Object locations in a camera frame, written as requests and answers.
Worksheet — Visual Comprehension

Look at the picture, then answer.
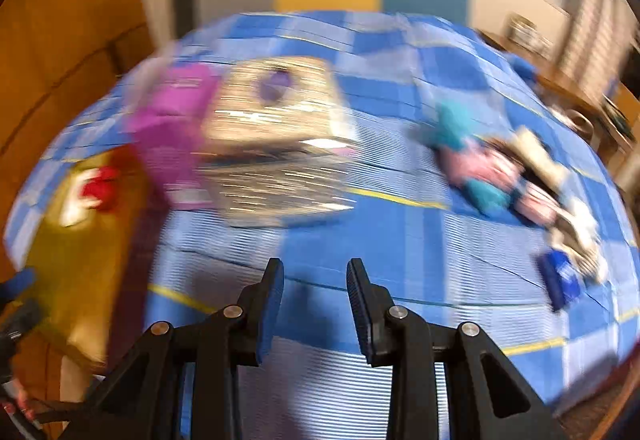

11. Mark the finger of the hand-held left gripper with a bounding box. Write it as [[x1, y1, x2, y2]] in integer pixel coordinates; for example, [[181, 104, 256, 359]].
[[0, 268, 38, 303]]

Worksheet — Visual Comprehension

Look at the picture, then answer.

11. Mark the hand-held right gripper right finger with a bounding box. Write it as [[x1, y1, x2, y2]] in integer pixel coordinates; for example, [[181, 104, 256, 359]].
[[346, 258, 568, 440]]

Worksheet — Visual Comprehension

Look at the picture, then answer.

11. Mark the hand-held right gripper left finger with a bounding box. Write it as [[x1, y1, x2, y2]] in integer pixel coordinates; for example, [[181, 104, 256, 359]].
[[60, 258, 286, 440]]

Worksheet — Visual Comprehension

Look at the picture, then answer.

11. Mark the teal and pink plush toy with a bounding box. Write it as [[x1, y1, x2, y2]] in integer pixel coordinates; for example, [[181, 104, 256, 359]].
[[432, 102, 521, 215]]

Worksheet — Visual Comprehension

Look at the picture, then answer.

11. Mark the burlap cloth roll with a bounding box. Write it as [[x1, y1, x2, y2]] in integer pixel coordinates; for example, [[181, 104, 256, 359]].
[[515, 127, 571, 191]]

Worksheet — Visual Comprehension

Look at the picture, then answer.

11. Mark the person's left hand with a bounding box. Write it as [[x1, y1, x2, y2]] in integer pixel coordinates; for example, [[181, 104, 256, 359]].
[[0, 377, 38, 426]]

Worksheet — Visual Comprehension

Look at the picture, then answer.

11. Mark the blue checked bedsheet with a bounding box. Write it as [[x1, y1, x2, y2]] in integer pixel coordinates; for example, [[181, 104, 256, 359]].
[[2, 10, 640, 440]]

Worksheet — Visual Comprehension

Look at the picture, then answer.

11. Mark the woven beige basket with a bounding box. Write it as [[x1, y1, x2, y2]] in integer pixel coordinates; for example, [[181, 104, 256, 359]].
[[202, 56, 358, 228]]

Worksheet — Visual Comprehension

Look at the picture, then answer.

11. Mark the blue fabric pouch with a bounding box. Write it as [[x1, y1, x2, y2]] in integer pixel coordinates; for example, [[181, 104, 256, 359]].
[[537, 247, 583, 313]]

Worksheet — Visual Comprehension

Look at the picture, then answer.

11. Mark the purple box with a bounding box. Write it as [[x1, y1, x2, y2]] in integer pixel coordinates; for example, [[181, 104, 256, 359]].
[[127, 64, 221, 211]]

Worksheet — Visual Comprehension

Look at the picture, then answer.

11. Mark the small pink plush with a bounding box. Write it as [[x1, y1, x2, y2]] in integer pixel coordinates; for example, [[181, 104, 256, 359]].
[[515, 180, 561, 225]]

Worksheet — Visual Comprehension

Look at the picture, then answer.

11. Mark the white beige cloth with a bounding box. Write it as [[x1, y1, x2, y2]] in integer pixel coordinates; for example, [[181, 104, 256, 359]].
[[550, 200, 608, 281]]

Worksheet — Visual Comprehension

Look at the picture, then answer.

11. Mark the wooden wardrobe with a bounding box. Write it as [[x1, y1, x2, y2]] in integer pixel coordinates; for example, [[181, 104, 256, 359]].
[[0, 0, 156, 201]]

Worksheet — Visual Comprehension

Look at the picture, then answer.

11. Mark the wooden desk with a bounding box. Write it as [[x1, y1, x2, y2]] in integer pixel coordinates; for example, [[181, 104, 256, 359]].
[[480, 30, 640, 171]]

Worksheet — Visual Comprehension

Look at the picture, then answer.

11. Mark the small patterned basket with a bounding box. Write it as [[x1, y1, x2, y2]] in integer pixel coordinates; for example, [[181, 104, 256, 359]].
[[507, 14, 551, 55]]

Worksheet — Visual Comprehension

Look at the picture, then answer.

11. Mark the pale striped curtain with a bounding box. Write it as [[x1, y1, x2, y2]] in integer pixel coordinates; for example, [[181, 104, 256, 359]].
[[555, 0, 640, 85]]

